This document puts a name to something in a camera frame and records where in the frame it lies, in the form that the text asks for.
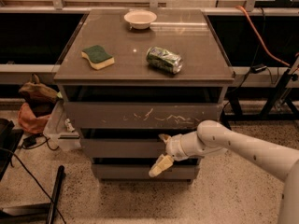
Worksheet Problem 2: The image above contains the black stand leg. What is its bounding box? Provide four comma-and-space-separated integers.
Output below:
46, 165, 64, 224

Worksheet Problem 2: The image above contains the grey drawer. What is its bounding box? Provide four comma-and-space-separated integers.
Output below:
64, 102, 223, 129
92, 164, 199, 180
80, 139, 165, 159

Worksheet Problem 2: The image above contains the white bowl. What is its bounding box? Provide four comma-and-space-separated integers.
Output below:
124, 10, 157, 30

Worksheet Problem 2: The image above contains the orange cable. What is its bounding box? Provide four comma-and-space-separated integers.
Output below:
235, 5, 292, 68

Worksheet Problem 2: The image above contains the black power adapter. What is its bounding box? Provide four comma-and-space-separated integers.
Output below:
21, 135, 36, 148

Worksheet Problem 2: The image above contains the orange cloth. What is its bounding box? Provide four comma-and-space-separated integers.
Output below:
18, 103, 50, 134

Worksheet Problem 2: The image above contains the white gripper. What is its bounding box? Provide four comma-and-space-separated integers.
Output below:
149, 133, 190, 177

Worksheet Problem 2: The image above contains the grey top drawer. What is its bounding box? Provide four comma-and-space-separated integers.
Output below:
64, 102, 223, 129

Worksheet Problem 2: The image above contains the black table frame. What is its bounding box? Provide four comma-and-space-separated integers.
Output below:
221, 57, 299, 128

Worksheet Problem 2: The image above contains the black floor cable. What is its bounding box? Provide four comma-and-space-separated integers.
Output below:
0, 147, 67, 224

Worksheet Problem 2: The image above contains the grey drawer cabinet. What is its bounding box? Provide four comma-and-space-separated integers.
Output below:
54, 9, 234, 168

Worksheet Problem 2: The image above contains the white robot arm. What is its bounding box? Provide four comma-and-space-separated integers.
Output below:
149, 120, 299, 224

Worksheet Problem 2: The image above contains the brown cloth bag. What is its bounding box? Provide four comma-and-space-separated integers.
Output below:
19, 74, 58, 104

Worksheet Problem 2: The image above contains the crushed green soda can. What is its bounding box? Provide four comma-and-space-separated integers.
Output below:
146, 47, 182, 75

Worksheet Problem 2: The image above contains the green yellow sponge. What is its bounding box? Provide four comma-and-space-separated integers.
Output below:
81, 45, 115, 70

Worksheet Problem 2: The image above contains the black power brick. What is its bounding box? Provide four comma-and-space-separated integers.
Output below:
250, 63, 267, 74

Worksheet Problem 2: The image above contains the grey bottom drawer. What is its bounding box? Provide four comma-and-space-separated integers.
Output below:
92, 164, 199, 180

